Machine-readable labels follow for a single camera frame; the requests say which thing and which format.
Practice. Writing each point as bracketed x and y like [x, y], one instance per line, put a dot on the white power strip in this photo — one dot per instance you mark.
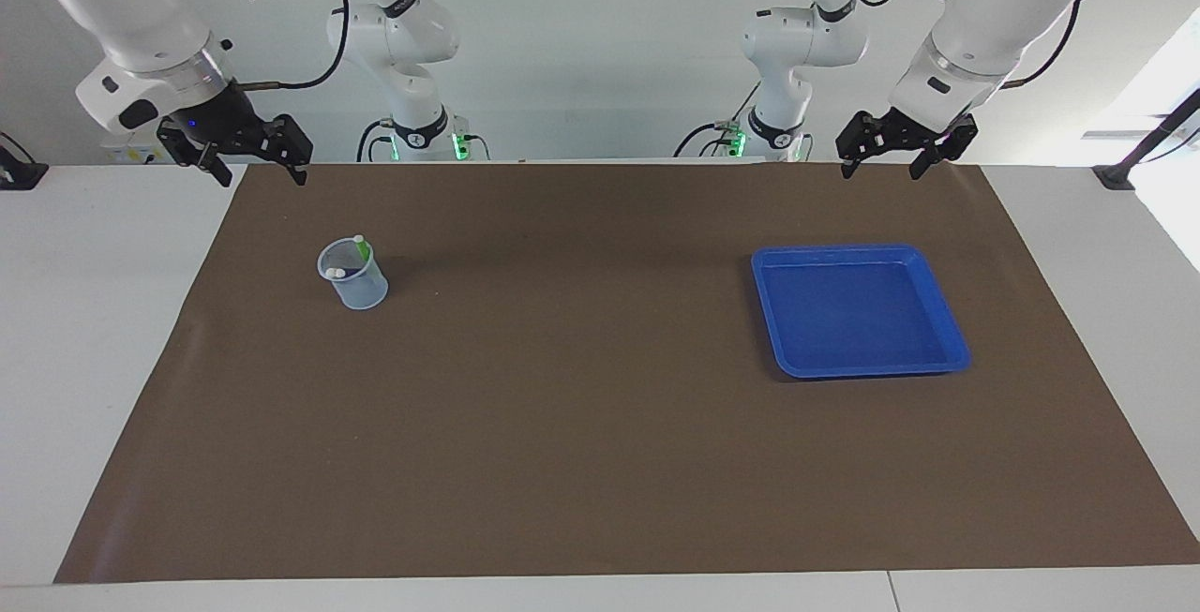
[127, 155]

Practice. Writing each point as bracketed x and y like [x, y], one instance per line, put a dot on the blue plastic tray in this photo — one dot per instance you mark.
[872, 350]

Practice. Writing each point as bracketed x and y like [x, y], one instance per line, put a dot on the small black table clamp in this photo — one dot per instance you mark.
[14, 171]

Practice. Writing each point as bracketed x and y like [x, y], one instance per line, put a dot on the translucent plastic cup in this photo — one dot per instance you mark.
[361, 291]

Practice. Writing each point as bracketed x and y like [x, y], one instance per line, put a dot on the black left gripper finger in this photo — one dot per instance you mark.
[848, 164]
[926, 164]

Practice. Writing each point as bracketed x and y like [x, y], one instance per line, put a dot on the black stand with pole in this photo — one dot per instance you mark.
[1120, 171]

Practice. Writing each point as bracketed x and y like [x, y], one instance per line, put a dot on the green pen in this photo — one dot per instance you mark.
[361, 249]

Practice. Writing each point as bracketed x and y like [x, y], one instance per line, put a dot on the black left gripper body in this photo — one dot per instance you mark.
[905, 132]

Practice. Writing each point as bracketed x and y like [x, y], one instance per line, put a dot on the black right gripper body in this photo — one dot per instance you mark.
[216, 117]

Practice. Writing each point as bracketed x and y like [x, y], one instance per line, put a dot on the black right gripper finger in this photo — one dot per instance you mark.
[295, 145]
[217, 164]

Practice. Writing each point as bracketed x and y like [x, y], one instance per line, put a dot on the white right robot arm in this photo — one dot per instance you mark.
[131, 12]

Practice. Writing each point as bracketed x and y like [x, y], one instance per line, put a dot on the brown table mat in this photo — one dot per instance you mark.
[562, 425]

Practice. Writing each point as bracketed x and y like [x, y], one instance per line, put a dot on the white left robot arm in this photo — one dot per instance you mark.
[994, 3]

